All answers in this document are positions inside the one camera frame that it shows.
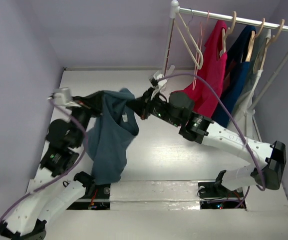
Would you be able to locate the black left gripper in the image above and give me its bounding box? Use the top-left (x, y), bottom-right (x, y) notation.
top-left (69, 90), bottom-right (105, 146)

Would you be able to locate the teal blue t-shirt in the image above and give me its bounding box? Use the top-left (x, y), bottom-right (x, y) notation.
top-left (84, 88), bottom-right (139, 185)

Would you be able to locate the pink wire hanger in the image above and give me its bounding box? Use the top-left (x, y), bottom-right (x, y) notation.
top-left (192, 10), bottom-right (211, 90)

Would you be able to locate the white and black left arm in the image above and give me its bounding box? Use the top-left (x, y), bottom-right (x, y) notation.
top-left (0, 88), bottom-right (104, 240)

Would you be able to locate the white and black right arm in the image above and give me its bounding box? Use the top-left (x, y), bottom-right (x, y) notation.
top-left (126, 88), bottom-right (286, 196)

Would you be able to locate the cream plastic hanger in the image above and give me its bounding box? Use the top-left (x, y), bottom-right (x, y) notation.
top-left (174, 13), bottom-right (204, 70)

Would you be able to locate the magenta red t-shirt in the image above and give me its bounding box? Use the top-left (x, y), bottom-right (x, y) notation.
top-left (182, 20), bottom-right (227, 118)

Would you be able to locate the wooden hanger with red shirt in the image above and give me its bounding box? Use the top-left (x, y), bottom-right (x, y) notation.
top-left (219, 11), bottom-right (237, 57)

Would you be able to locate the navy blue t-shirt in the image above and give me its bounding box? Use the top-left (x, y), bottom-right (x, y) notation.
top-left (211, 24), bottom-right (257, 128)

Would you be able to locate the wooden hanger with navy shirt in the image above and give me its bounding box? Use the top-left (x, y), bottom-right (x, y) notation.
top-left (245, 18), bottom-right (266, 62)

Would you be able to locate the pale grey-green t-shirt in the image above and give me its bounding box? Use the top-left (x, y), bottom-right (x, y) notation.
top-left (232, 28), bottom-right (272, 121)

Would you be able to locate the wooden hanger with grey shirt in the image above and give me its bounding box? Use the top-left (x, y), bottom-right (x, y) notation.
top-left (253, 19), bottom-right (285, 75)

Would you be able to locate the white clothes rack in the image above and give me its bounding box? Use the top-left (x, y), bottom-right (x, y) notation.
top-left (160, 0), bottom-right (288, 137)

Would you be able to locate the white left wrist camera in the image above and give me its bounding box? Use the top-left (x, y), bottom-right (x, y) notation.
top-left (51, 87), bottom-right (73, 106)

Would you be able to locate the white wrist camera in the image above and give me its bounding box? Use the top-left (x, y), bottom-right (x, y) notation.
top-left (51, 87), bottom-right (73, 106)
top-left (150, 71), bottom-right (168, 93)

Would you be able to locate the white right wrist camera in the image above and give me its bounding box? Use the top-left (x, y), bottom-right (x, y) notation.
top-left (150, 71), bottom-right (168, 93)

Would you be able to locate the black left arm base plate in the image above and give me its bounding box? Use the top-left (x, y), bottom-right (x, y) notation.
top-left (67, 184), bottom-right (111, 211)

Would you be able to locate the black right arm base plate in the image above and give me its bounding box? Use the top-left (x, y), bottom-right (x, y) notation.
top-left (197, 181), bottom-right (247, 210)

